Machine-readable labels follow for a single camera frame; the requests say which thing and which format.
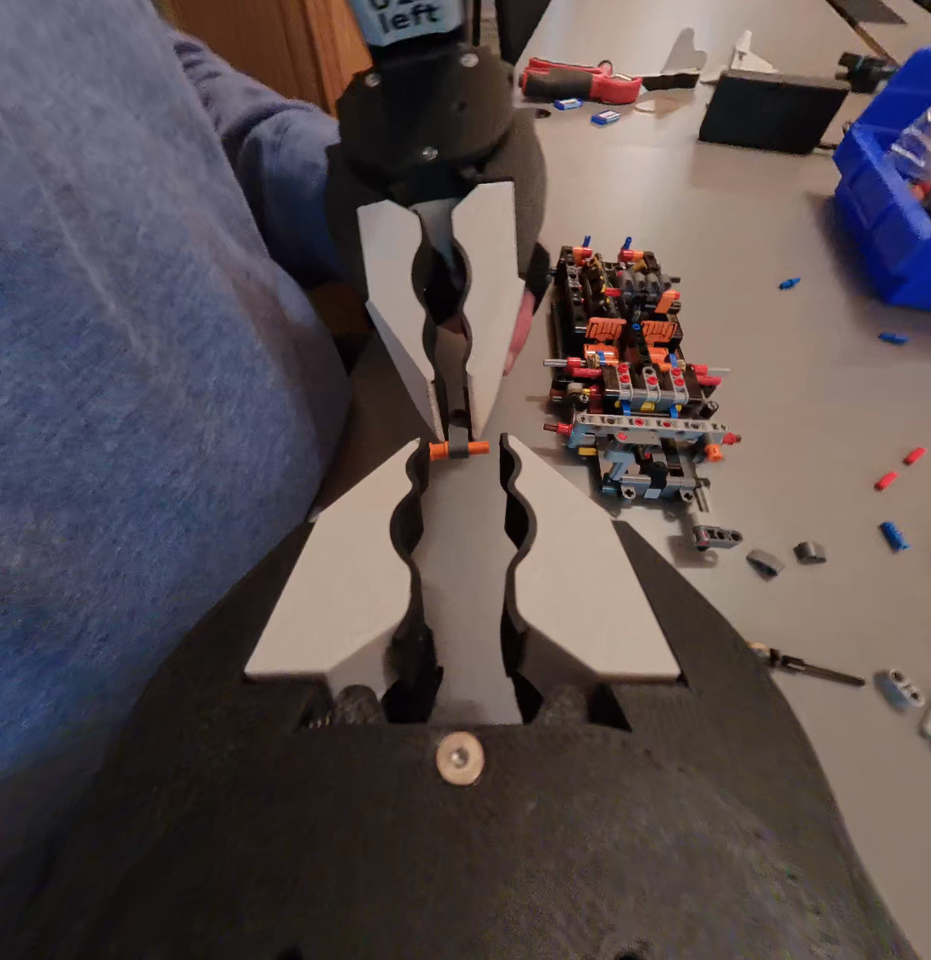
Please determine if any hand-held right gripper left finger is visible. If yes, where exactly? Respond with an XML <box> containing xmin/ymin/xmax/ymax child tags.
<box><xmin>243</xmin><ymin>438</ymin><xmax>437</xmax><ymax>724</ymax></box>

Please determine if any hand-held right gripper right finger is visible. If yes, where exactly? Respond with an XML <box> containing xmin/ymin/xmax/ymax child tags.
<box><xmin>499</xmin><ymin>433</ymin><xmax>682</xmax><ymax>724</ymax></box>

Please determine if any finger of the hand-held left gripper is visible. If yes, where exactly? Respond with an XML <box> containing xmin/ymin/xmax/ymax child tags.
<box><xmin>448</xmin><ymin>180</ymin><xmax>528</xmax><ymax>443</ymax></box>
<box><xmin>356</xmin><ymin>201</ymin><xmax>448</xmax><ymax>443</ymax></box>

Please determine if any multicoloured lego model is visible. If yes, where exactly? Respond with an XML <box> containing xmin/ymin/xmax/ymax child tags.
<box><xmin>541</xmin><ymin>235</ymin><xmax>743</xmax><ymax>552</ymax></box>

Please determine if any grey lego liftarm orange pin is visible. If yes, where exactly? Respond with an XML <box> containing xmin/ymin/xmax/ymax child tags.
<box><xmin>427</xmin><ymin>420</ymin><xmax>492</xmax><ymax>462</ymax></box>

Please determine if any person's left forearm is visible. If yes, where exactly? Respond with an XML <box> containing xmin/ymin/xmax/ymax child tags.
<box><xmin>172</xmin><ymin>30</ymin><xmax>346</xmax><ymax>286</ymax></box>

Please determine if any black lego shaft piece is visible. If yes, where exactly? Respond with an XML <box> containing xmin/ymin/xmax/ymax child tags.
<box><xmin>750</xmin><ymin>641</ymin><xmax>867</xmax><ymax>687</ymax></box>

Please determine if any light grey two-hole lego connector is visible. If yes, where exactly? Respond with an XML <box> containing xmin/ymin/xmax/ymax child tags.
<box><xmin>876</xmin><ymin>669</ymin><xmax>925</xmax><ymax>708</ymax></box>

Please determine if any person's left hand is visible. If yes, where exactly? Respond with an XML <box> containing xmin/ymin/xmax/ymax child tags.
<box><xmin>501</xmin><ymin>291</ymin><xmax>540</xmax><ymax>376</ymax></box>

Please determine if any wooden cabinet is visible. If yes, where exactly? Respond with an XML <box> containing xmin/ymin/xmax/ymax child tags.
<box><xmin>168</xmin><ymin>0</ymin><xmax>372</xmax><ymax>117</ymax></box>

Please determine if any white fin-shaped part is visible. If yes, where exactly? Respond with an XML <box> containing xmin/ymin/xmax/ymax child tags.
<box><xmin>724</xmin><ymin>30</ymin><xmax>777</xmax><ymax>76</ymax></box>
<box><xmin>645</xmin><ymin>29</ymin><xmax>707</xmax><ymax>90</ymax></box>

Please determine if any person's blue sweater torso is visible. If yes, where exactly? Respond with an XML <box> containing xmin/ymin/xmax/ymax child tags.
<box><xmin>0</xmin><ymin>0</ymin><xmax>353</xmax><ymax>826</ymax></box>

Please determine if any flat black box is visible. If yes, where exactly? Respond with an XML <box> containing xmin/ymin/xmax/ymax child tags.
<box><xmin>697</xmin><ymin>68</ymin><xmax>852</xmax><ymax>156</ymax></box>

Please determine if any blue storage bin white label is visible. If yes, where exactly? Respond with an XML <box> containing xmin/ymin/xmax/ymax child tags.
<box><xmin>832</xmin><ymin>46</ymin><xmax>931</xmax><ymax>312</ymax></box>

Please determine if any small black device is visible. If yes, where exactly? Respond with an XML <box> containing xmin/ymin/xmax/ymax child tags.
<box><xmin>836</xmin><ymin>51</ymin><xmax>905</xmax><ymax>85</ymax></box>

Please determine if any clear plastic parts bag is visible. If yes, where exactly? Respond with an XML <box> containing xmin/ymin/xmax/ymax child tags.
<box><xmin>889</xmin><ymin>97</ymin><xmax>931</xmax><ymax>225</ymax></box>

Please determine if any red black handled tool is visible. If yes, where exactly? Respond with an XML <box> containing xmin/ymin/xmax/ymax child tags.
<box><xmin>519</xmin><ymin>57</ymin><xmax>645</xmax><ymax>106</ymax></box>

